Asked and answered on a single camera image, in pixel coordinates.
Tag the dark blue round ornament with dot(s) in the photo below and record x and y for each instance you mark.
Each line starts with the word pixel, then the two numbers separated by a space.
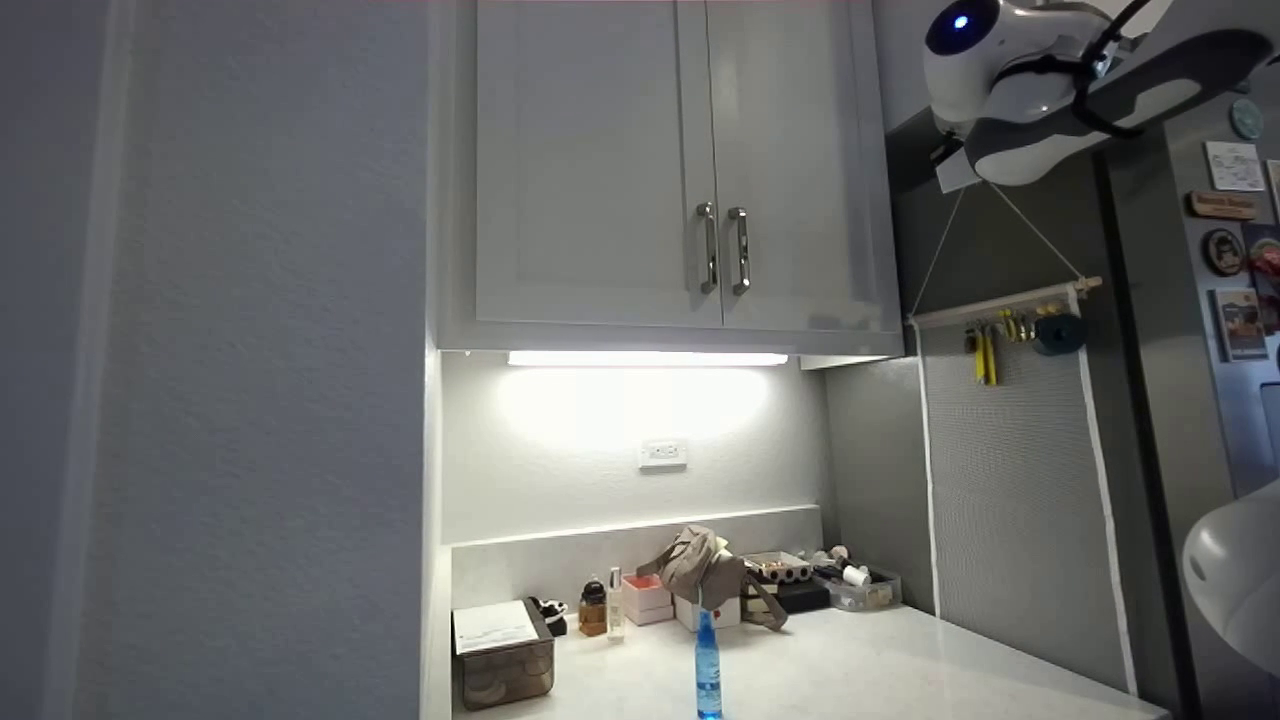
pixel 1062 335

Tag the pink and white box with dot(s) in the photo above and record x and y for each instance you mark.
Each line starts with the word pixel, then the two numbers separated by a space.
pixel 651 602

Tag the white wall cabinet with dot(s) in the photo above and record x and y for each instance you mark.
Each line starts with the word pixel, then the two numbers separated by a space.
pixel 451 203

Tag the teal round fridge magnet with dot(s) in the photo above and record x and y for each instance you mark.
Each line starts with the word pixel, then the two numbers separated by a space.
pixel 1249 119

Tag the white rectangular fridge magnet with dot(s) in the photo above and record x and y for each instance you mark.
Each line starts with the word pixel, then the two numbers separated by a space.
pixel 1234 171

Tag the small white bottle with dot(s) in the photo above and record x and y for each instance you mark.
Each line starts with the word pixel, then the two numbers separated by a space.
pixel 613 602

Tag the red fridge magnet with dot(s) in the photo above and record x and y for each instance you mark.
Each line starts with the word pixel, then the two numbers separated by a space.
pixel 1267 252

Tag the printed cardboard box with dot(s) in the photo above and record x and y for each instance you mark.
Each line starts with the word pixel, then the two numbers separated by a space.
pixel 761 607

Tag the photo fridge magnet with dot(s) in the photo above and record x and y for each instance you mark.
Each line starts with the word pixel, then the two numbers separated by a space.
pixel 1239 324

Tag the under-cabinet light strip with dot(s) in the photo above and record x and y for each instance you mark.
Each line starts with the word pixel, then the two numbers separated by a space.
pixel 645 359

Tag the plain white box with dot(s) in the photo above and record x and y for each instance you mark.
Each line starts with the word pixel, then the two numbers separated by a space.
pixel 704 614

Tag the grey tray with small items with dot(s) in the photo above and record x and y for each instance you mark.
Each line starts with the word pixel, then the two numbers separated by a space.
pixel 866 588

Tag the orange strip fridge magnet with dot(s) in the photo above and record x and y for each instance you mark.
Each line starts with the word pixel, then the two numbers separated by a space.
pixel 1224 206

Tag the grey stainless refrigerator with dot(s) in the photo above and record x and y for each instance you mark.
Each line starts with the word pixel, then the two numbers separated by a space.
pixel 1240 413

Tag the white wall outlet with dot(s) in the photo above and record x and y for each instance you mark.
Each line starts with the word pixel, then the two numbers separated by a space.
pixel 660 455

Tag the round dark fridge magnet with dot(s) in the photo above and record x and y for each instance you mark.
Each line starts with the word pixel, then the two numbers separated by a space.
pixel 1224 251

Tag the dark rack with items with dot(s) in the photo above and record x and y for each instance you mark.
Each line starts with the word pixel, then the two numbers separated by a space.
pixel 799 581

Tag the crumpled beige cloth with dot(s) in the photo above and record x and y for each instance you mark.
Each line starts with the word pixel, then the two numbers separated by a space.
pixel 700 560

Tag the small black object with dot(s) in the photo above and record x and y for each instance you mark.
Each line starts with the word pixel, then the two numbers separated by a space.
pixel 546 617

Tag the blue plastic bottle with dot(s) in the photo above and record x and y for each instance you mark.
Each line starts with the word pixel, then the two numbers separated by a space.
pixel 711 664

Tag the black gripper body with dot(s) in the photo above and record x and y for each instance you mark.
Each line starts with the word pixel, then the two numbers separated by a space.
pixel 953 171

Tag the amber glass bottle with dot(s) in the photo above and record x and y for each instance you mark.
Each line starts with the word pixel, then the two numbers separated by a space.
pixel 594 609

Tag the white cabinet door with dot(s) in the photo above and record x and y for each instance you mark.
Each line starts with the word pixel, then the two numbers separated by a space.
pixel 800 163
pixel 587 163

